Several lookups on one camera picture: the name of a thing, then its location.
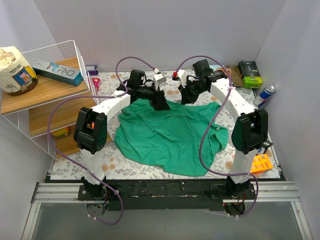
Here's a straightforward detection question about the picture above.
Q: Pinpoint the green garment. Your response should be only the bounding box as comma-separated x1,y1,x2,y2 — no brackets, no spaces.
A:
114,99,229,177

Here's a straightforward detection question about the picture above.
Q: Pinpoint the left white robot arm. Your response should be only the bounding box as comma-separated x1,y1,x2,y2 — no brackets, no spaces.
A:
73,69,170,200

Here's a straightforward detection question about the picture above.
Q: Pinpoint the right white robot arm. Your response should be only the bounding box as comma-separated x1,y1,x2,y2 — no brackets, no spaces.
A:
172,56,268,199

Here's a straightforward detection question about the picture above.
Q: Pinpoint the light blue snack bag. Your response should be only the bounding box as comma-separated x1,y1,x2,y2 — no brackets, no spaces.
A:
209,65,244,88

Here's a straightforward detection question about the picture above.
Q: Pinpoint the pink box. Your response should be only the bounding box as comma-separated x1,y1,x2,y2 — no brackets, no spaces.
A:
91,77,101,91

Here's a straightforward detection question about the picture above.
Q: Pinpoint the green black box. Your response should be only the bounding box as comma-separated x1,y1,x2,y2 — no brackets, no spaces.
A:
237,61,263,89

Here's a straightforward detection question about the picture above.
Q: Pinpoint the purple box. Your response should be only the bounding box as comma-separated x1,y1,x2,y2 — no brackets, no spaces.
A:
86,65,99,76

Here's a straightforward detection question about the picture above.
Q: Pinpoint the blue energy drink can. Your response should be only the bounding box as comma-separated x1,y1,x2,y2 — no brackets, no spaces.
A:
253,85,276,107

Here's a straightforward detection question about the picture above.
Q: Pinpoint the floral table mat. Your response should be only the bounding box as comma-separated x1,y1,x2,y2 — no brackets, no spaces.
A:
49,69,282,180

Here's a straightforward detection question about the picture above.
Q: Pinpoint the wooden shelf unit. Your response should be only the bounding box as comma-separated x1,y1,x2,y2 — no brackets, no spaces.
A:
0,56,112,161

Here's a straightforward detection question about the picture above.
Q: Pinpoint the yellow box under shelf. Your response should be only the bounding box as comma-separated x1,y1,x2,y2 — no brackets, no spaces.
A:
52,126,70,139

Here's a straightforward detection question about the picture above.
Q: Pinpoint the white blue toothpaste box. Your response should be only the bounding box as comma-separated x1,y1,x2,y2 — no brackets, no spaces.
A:
31,59,83,87

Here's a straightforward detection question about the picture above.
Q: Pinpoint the orange box right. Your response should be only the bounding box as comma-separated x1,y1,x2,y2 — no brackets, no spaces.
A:
250,154,273,174

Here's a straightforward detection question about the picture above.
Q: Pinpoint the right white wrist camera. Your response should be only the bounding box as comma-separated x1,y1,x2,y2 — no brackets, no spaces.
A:
172,69,187,88

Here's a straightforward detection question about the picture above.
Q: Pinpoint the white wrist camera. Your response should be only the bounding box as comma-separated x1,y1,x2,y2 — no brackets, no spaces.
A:
152,73,167,90
172,69,187,88

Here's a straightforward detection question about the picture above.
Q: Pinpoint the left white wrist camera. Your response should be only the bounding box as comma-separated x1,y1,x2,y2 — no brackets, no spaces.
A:
152,73,167,90

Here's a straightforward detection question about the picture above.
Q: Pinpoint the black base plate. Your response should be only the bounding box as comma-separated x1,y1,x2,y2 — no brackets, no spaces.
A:
77,179,256,211

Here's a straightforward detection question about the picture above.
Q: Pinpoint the white wire basket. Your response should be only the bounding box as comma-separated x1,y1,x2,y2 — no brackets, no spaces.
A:
0,39,108,161

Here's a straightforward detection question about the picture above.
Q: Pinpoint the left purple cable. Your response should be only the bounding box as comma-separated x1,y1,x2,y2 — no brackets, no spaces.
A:
46,57,161,225

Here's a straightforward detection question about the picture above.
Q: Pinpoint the aluminium rail frame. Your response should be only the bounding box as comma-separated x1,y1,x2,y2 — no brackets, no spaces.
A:
22,181,313,240

